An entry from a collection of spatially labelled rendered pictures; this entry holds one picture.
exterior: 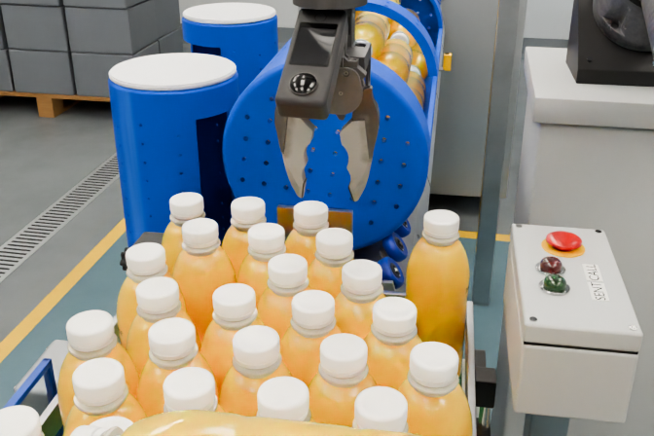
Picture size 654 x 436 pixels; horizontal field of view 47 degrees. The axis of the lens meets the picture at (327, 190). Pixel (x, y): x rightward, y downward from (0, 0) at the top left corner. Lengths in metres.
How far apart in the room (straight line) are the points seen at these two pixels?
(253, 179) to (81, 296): 1.91
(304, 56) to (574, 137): 0.60
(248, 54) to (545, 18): 4.14
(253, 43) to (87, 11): 2.44
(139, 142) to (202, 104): 0.16
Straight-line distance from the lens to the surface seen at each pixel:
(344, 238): 0.79
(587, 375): 0.73
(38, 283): 3.05
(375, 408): 0.57
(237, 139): 1.04
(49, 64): 4.79
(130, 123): 1.66
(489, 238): 2.65
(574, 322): 0.71
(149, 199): 1.72
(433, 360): 0.62
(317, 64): 0.68
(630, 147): 1.21
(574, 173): 1.21
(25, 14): 4.79
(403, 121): 0.99
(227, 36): 2.22
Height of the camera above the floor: 1.48
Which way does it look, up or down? 24 degrees down
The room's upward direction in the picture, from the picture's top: straight up
